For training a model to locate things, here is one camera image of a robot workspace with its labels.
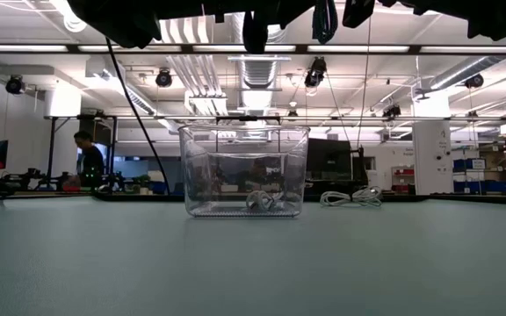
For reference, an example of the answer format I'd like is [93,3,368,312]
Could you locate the person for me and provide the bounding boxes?
[73,130,106,191]

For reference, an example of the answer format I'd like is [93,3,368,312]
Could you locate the black background rig frame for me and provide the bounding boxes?
[43,113,506,195]

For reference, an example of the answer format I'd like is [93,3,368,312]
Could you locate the silver ceiling air duct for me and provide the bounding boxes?
[228,54,293,111]

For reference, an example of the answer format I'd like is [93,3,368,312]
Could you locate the black cable support pole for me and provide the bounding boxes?
[357,146,365,195]

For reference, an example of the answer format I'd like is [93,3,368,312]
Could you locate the black aluminium rig frame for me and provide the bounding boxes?
[0,191,506,207]

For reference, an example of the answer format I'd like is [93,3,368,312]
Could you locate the black ceiling-mounted camera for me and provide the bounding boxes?
[4,74,26,96]
[463,73,486,90]
[303,56,329,89]
[155,68,174,89]

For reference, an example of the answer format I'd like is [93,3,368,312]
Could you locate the red bin shelf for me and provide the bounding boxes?
[390,165,416,195]

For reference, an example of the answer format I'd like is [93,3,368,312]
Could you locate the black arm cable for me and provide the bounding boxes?
[104,36,171,197]
[356,16,372,148]

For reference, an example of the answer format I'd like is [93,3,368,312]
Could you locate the white USB-C cable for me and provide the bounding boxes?
[319,184,385,209]
[244,189,287,212]

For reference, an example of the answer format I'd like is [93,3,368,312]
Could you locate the green table mat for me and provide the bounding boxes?
[0,196,506,316]

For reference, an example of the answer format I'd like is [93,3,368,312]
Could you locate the clear plastic container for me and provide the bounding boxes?
[177,124,311,219]

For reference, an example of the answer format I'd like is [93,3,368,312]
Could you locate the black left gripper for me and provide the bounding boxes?
[66,0,163,49]

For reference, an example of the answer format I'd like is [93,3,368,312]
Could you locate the blue bin shelf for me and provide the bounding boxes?
[452,156,506,196]

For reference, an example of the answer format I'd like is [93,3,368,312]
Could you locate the white building pillar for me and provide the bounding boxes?
[411,91,453,197]

